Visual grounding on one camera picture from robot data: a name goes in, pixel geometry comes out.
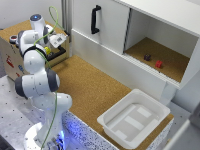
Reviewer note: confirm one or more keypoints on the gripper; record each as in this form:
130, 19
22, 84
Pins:
58, 40

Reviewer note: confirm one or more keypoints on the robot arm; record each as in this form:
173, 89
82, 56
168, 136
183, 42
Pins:
36, 85

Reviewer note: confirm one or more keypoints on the yellow block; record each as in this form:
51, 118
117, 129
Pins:
47, 50

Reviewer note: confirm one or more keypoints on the red button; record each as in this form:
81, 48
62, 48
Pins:
12, 39

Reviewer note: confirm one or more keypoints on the white sliding door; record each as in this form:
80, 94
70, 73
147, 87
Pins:
111, 23

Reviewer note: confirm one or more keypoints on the purple block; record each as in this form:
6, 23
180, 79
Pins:
147, 57

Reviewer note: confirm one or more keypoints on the white cabinet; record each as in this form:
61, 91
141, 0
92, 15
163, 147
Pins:
156, 20

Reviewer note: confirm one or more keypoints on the pink block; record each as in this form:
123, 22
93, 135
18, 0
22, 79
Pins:
159, 64

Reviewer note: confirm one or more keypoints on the white plastic box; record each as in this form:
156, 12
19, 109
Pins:
133, 118

